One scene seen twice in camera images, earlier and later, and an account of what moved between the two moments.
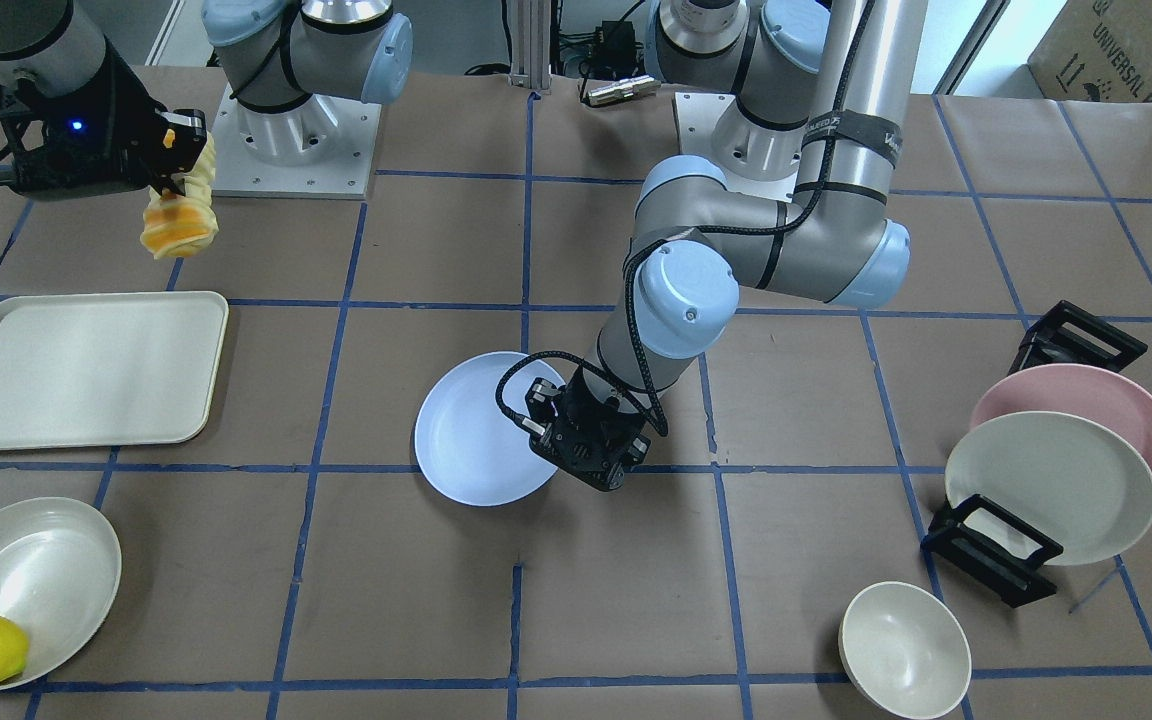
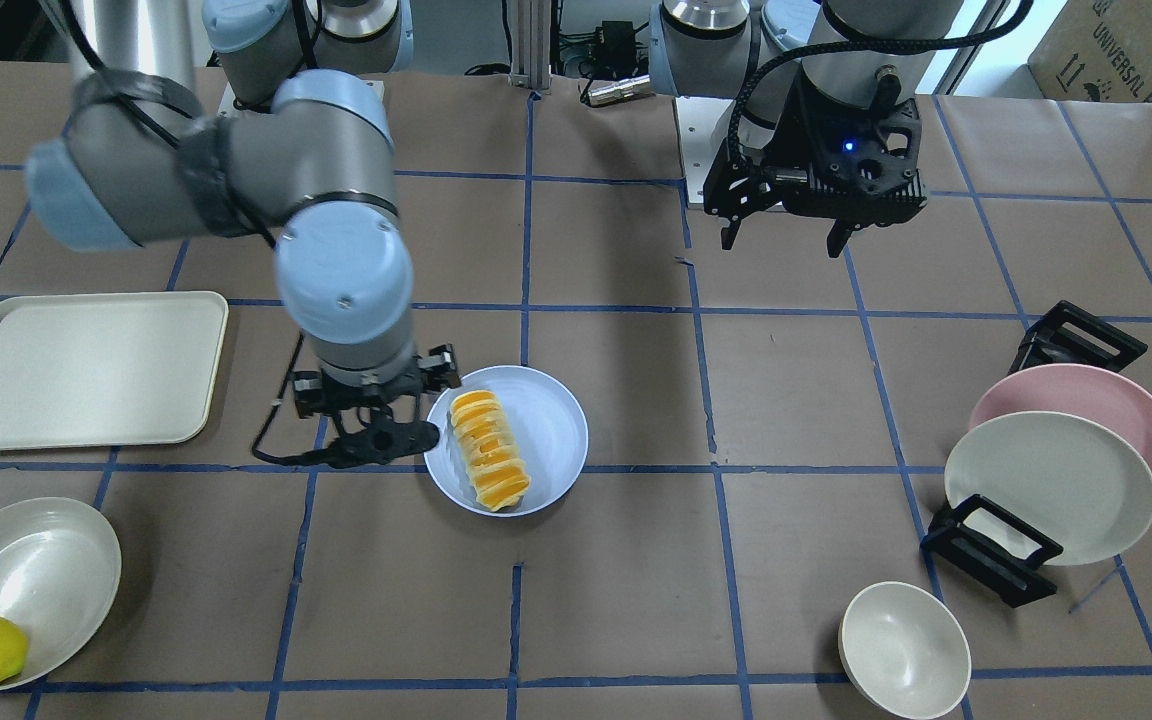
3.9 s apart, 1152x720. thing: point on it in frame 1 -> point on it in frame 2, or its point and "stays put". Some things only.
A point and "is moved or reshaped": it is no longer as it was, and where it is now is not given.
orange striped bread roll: (176, 223) is moved or reshaped
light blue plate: (470, 451) is moved or reshaped
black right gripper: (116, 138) -> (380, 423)
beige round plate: (53, 565) stays put
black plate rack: (986, 547) stays put
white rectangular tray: (87, 370) stays put
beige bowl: (904, 650) stays put
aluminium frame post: (530, 44) stays put
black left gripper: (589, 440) -> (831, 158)
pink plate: (1090, 392) stays put
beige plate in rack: (1072, 483) stays put
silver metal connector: (622, 89) stays put
